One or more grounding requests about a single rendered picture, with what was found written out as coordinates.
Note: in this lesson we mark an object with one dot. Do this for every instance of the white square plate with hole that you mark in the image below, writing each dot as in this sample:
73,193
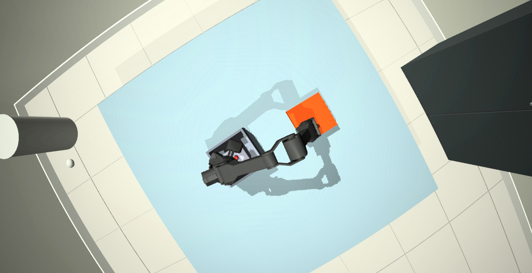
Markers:
242,156

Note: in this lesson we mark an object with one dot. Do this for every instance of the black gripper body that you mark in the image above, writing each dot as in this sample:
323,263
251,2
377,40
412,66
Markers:
234,146

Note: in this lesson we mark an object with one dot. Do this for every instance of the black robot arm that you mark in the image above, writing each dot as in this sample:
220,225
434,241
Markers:
227,172

